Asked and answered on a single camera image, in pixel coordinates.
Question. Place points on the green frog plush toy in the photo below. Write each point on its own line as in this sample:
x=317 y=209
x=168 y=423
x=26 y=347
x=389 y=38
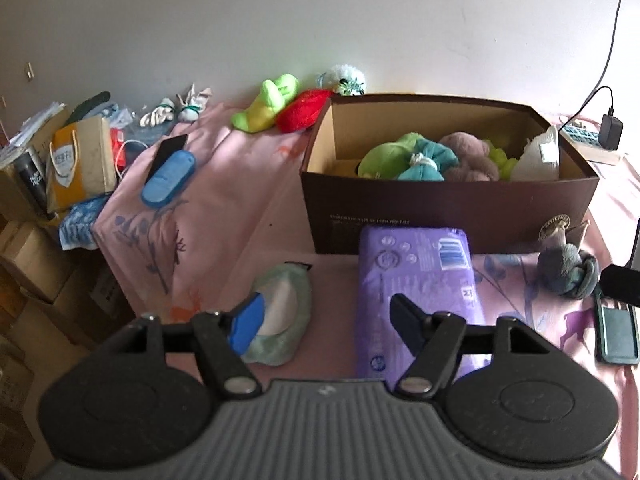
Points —
x=265 y=105

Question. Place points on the white power strip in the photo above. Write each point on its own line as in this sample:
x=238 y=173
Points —
x=590 y=140

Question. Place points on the pink plush bear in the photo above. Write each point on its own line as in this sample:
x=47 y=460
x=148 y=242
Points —
x=467 y=157

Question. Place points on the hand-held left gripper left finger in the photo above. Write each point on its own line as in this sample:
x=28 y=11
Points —
x=247 y=322

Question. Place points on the grey plush toy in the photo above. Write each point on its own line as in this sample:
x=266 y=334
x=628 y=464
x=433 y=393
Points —
x=567 y=270

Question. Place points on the yellow-green plush toy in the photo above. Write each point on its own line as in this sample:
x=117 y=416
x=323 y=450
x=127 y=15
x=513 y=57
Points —
x=502 y=160

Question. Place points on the pale green plush pouch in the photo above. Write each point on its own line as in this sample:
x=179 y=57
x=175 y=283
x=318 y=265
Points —
x=282 y=310

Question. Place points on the red plush toy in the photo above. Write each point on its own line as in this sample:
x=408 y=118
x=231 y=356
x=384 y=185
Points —
x=302 y=110

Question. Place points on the purple plastic packet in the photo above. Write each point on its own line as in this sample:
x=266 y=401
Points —
x=415 y=280

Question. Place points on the red packet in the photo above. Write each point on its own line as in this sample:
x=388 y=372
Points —
x=117 y=145

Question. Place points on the black charger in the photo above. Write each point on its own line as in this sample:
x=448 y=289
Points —
x=612 y=132

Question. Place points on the white green pompom plush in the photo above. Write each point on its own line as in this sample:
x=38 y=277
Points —
x=347 y=80

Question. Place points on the brown cardboard box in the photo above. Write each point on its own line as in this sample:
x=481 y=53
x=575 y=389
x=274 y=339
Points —
x=450 y=210

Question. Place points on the gold round tag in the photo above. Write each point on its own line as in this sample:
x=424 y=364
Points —
x=555 y=227

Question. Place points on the beige paper bag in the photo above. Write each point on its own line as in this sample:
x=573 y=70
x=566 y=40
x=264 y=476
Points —
x=80 y=165

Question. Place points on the white plush toy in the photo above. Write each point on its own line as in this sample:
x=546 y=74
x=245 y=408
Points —
x=540 y=157

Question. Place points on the blue patterned cloth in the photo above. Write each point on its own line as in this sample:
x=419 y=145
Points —
x=77 y=220

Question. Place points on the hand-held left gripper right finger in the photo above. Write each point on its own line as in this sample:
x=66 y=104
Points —
x=407 y=322

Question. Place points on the pink bedsheet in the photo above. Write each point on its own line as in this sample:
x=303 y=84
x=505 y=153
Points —
x=225 y=220

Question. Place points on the stack of cardboard boxes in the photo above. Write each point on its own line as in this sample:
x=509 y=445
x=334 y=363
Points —
x=35 y=310

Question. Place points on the stack of papers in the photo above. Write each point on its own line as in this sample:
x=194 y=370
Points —
x=35 y=125

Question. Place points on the dark green flat object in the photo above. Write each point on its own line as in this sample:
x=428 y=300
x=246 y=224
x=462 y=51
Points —
x=87 y=107

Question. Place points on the black cup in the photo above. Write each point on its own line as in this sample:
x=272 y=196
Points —
x=30 y=180

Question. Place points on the blue glasses case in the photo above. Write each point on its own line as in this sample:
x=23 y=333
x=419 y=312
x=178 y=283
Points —
x=167 y=179

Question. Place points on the black phone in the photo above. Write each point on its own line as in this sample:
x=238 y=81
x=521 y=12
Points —
x=165 y=157

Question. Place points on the teal plush toy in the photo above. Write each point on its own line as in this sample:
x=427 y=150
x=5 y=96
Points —
x=430 y=162

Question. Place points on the white glove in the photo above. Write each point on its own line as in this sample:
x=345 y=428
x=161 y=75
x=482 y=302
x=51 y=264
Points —
x=192 y=102
x=157 y=112

